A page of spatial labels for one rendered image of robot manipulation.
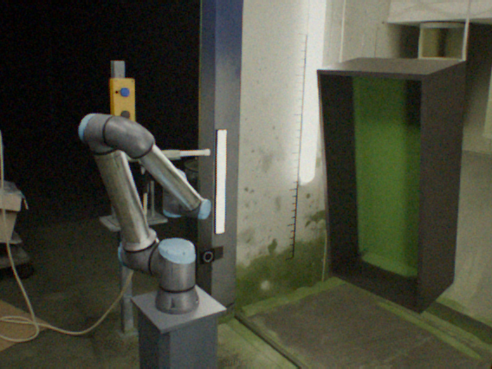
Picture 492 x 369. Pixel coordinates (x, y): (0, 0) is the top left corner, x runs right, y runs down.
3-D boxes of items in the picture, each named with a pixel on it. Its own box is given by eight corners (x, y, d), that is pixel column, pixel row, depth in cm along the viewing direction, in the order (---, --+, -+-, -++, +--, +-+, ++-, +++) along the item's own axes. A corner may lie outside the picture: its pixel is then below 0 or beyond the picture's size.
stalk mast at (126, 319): (130, 328, 296) (120, 61, 255) (133, 333, 292) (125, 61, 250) (120, 331, 293) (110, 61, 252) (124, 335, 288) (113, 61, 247)
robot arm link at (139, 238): (152, 284, 200) (98, 126, 159) (122, 275, 208) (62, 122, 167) (173, 261, 211) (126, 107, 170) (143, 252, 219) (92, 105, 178)
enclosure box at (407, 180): (364, 249, 298) (358, 57, 253) (454, 282, 255) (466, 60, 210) (328, 274, 278) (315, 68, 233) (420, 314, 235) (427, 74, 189)
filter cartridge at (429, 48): (458, 139, 351) (473, 24, 329) (457, 147, 319) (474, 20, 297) (409, 135, 366) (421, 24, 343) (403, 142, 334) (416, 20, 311)
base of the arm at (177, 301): (167, 319, 189) (166, 296, 186) (147, 300, 203) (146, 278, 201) (207, 307, 199) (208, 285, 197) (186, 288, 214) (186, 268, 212)
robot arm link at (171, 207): (178, 220, 212) (178, 193, 209) (158, 216, 217) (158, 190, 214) (190, 215, 220) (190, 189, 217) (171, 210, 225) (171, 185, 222)
